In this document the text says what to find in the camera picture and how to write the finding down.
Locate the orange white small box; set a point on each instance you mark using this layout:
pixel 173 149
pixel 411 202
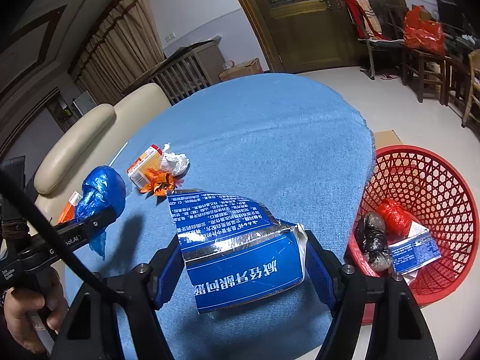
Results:
pixel 68 212

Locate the metal chair with red cloth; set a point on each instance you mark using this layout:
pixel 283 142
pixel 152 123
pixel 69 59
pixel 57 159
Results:
pixel 369 32

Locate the red plastic mesh basket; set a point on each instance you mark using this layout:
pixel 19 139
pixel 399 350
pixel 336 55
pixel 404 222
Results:
pixel 435 195

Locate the white tissue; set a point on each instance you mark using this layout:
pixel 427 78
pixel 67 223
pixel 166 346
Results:
pixel 175 164

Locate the beige curtain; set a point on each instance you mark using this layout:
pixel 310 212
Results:
pixel 122 45

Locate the beige leather sofa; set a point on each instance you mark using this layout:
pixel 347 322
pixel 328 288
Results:
pixel 92 141

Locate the black bag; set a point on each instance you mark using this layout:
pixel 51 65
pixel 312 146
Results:
pixel 370 235

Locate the blue toothpaste box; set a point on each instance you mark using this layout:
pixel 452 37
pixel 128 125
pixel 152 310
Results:
pixel 234 250

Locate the red white medicine box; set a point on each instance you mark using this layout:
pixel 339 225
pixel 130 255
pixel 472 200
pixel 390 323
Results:
pixel 150 159

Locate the wicker bamboo armchair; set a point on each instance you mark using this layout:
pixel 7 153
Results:
pixel 473 90

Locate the brown wooden door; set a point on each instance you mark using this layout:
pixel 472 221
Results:
pixel 307 35

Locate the orange wrapper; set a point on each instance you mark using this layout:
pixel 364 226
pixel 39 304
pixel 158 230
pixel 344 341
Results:
pixel 160 183

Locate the cardboard box by wall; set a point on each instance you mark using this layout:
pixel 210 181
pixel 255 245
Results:
pixel 248 68

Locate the dark wooden stool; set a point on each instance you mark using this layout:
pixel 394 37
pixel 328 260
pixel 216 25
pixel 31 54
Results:
pixel 425 73

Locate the wooden slatted crib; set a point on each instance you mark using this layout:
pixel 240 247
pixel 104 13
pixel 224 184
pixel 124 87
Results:
pixel 188 70

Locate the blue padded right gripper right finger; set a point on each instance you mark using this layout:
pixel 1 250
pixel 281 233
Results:
pixel 344 291

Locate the person's left hand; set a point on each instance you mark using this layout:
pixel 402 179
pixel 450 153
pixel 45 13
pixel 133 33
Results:
pixel 18 302

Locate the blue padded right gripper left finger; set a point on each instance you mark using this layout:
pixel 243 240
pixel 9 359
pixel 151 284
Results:
pixel 147 288

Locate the blue plastic bag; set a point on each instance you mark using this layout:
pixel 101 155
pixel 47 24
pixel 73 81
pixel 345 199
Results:
pixel 104 195

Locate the red plastic bag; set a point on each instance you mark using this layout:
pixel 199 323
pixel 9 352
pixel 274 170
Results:
pixel 420 32

